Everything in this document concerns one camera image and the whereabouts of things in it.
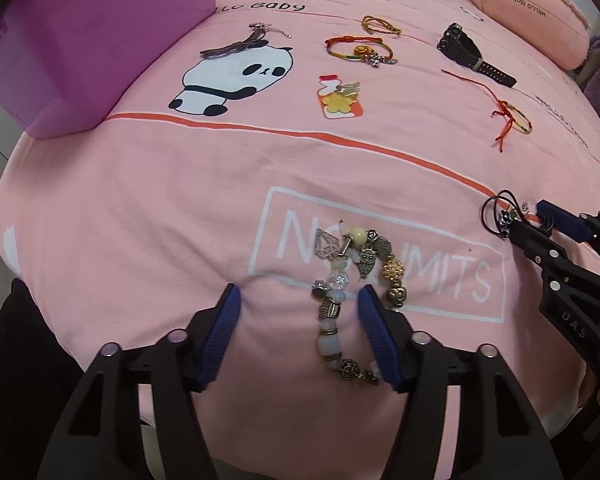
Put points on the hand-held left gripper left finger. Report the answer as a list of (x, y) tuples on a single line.
[(222, 330)]

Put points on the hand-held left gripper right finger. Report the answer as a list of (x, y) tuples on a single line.
[(377, 335)]

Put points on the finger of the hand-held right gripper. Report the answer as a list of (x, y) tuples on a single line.
[(562, 217), (530, 240)]

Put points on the black sport watch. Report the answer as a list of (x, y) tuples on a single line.
[(455, 42)]

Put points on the purple plastic basin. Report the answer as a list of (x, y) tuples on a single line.
[(80, 35)]

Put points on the pink printed bedsheet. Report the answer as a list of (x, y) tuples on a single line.
[(180, 210)]

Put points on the person's dark clothing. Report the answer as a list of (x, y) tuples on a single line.
[(20, 385)]

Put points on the pink folded quilt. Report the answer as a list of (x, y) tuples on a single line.
[(530, 10)]

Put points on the small gold leaf charm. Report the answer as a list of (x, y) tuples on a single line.
[(350, 89)]

